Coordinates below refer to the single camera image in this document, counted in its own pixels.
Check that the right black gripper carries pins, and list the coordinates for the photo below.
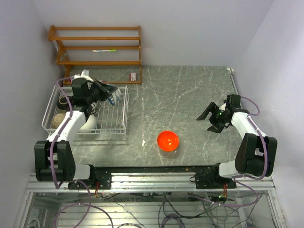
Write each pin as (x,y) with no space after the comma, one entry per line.
(217,127)

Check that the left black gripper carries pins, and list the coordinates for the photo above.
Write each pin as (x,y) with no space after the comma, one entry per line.
(109,89)

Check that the blue floral bowl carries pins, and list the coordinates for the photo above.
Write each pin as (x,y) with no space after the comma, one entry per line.
(114,96)

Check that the plain white bowl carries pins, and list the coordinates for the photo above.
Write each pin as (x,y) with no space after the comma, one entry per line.
(89,126)

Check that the brown patterned bowl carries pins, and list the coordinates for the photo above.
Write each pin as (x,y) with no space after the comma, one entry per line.
(62,105)

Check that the black bowl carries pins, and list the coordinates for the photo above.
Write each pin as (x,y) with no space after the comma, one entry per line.
(57,120)

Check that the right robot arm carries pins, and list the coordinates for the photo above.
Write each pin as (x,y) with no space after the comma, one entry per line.
(256,154)

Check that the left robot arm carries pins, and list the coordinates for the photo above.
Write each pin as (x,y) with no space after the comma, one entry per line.
(54,159)

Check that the red white small box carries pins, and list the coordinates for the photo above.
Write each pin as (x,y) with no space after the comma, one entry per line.
(133,77)

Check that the green white pen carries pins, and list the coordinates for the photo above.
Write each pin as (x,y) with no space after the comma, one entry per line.
(103,50)

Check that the orange bowl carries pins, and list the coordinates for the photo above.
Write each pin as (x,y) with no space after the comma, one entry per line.
(167,141)

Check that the white wire dish rack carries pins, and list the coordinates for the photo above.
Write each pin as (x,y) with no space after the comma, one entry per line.
(110,119)

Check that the aluminium mounting rail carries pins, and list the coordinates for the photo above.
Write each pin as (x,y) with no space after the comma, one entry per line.
(133,182)

